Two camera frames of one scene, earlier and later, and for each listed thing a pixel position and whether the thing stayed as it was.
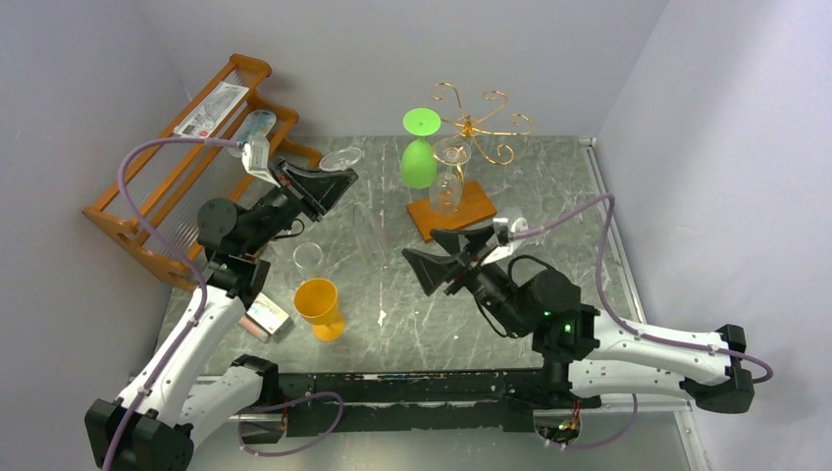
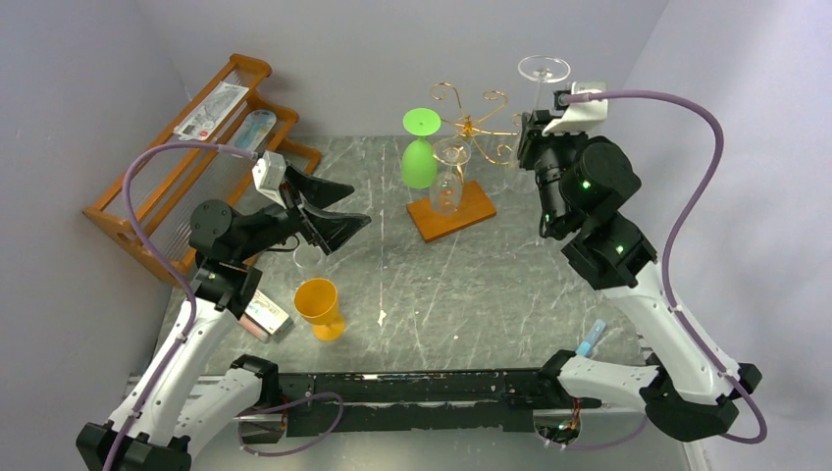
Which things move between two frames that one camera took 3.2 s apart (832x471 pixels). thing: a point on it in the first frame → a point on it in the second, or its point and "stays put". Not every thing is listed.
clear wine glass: (446, 188) stays put
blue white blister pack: (256, 123) stays put
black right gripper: (470, 261) → (532, 139)
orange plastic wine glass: (316, 300) stays put
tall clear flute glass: (371, 235) → (540, 69)
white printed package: (207, 116) stays put
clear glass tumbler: (307, 255) stays put
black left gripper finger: (321, 193) → (333, 233)
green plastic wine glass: (419, 165) stays put
